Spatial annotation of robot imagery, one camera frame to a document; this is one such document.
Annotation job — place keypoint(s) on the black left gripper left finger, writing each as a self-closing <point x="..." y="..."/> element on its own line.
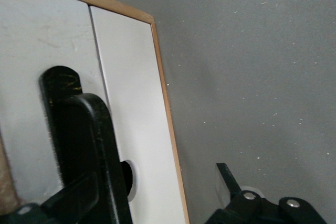
<point x="65" y="200"/>

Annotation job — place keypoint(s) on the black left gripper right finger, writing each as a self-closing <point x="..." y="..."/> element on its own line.
<point x="262" y="211"/>

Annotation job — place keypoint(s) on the white drawer with finger hole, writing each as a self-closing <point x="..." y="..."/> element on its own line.
<point x="136" y="90"/>

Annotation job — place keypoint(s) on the wooden drawer cabinet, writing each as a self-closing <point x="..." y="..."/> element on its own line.
<point x="105" y="2"/>

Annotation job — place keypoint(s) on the dark grey table mat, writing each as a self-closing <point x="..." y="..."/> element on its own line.
<point x="249" y="77"/>

